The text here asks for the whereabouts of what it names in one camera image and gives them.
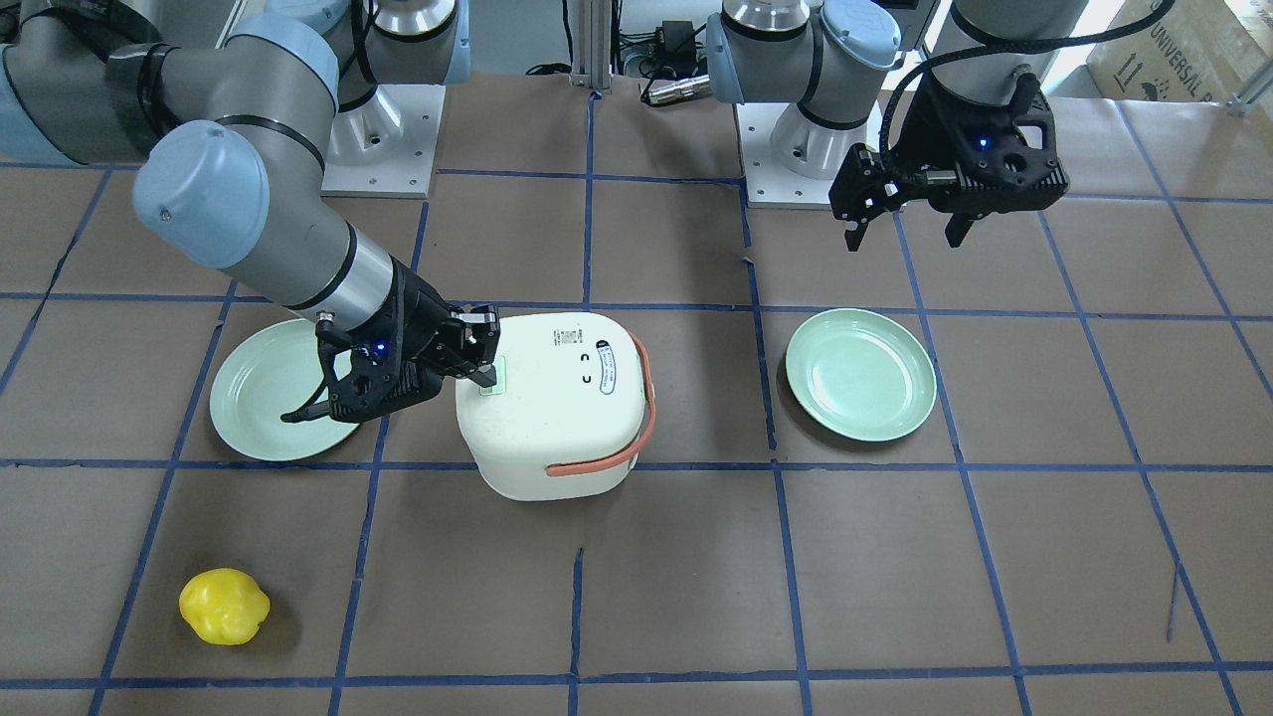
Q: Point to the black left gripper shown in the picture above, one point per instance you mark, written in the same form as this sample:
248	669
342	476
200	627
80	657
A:
932	134

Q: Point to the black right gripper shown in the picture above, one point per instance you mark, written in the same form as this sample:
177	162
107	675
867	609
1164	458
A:
426	320

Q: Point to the white rice cooker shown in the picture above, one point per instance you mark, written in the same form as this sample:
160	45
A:
572	407

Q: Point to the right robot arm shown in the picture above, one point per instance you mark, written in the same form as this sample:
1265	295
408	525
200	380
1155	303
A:
232	142

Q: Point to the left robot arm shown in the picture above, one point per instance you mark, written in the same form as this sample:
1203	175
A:
831	61

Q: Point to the green plate near potato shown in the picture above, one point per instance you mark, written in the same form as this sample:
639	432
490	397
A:
272	373

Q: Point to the green plate far side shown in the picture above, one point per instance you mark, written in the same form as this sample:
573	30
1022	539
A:
861	375

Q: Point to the yellow toy potato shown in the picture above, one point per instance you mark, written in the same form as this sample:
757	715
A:
224	606

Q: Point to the cardboard box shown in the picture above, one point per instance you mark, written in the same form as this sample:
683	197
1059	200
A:
1199	51

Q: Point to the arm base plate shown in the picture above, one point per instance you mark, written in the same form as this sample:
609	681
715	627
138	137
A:
789	161
385	148

